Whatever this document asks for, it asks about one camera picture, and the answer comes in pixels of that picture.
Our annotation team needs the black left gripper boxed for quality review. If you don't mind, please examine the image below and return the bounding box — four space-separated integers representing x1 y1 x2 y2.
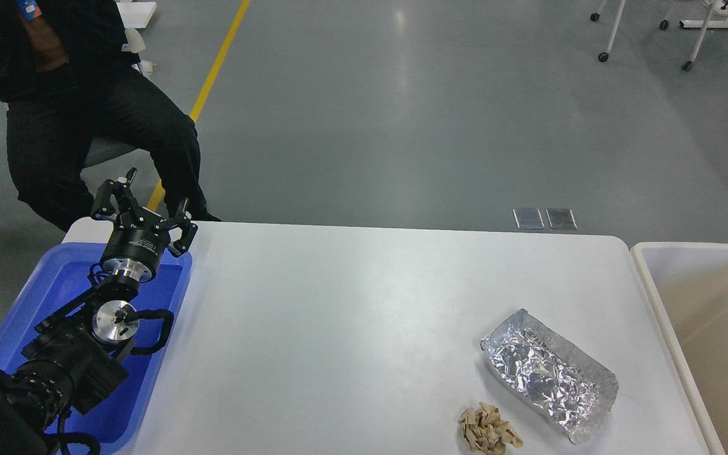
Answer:
90 167 198 282

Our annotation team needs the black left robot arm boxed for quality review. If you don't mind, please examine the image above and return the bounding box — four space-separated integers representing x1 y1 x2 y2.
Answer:
0 168 198 454

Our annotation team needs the beige bin with white rim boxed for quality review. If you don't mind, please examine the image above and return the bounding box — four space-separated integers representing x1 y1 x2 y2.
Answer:
631 242 728 454

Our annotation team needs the blue plastic tray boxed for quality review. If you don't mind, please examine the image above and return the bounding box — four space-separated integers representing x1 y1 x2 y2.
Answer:
0 243 193 454

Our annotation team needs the seated person in black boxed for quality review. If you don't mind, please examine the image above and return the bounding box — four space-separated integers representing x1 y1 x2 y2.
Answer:
0 1 217 231

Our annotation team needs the right metal floor plate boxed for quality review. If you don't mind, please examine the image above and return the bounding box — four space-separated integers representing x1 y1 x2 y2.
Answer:
545 208 578 230

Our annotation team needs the metal floor plate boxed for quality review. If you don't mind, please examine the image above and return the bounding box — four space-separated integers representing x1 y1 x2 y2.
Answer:
513 208 544 230
545 208 578 230

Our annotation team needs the crumpled aluminium foil tray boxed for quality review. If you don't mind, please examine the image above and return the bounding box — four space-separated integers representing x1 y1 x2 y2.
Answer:
479 308 619 446

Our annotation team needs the left metal floor plate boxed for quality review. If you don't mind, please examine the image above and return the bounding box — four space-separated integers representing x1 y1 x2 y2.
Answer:
513 208 544 230

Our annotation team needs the crumpled brown paper scrap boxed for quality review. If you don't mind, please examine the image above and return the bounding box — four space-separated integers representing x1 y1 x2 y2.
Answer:
458 401 524 454

